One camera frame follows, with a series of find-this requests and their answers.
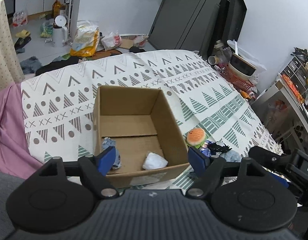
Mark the pink bed sheet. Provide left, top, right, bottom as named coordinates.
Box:
left=0, top=83, right=42, bottom=179

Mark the black monitor panel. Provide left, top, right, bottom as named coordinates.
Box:
left=199, top=0, right=247, bottom=59

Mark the white crumpled cloth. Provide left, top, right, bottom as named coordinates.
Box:
left=142, top=152, right=168, bottom=170

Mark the blue snack packet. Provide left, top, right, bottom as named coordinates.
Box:
left=199, top=140, right=215, bottom=157

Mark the dotted cream tablecloth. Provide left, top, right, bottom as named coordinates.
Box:
left=0, top=0, right=25, bottom=91

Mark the black lace fabric piece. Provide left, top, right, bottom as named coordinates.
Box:
left=207, top=141, right=232, bottom=155

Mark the yellow pet food bag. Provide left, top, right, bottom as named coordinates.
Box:
left=69, top=20, right=100, bottom=57

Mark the patterned white blanket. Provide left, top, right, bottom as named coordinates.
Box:
left=20, top=49, right=284, bottom=190

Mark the burger plush toy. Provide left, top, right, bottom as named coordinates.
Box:
left=186, top=128, right=206, bottom=147

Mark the grey drawer organizer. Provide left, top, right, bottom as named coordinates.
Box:
left=280, top=56, right=308, bottom=99

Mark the white kettle jug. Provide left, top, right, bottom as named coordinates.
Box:
left=52, top=15, right=68, bottom=48

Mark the white desk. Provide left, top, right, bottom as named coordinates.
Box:
left=251, top=79, right=308, bottom=140

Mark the blue grey cloth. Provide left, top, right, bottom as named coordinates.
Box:
left=219, top=150, right=242, bottom=163

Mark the brown cardboard box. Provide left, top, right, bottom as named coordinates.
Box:
left=93, top=86, right=189, bottom=188

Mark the grey blue plush toy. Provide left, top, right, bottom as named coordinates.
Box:
left=99, top=137, right=121, bottom=172

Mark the white red plastic bag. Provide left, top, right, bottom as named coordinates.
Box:
left=101, top=32, right=121, bottom=51

